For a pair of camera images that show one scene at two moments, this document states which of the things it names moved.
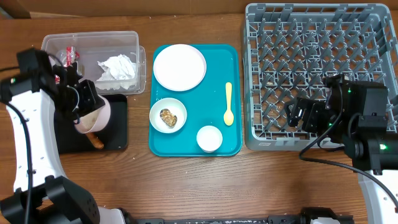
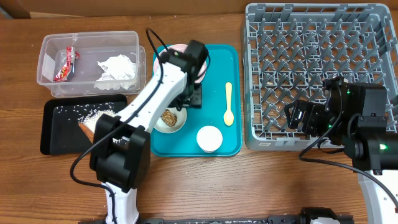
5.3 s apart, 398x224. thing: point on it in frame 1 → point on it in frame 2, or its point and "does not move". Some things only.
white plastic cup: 209,138 does not move
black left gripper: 92,101 → 196,102
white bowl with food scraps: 168,115 does not move
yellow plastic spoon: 229,116 does not move
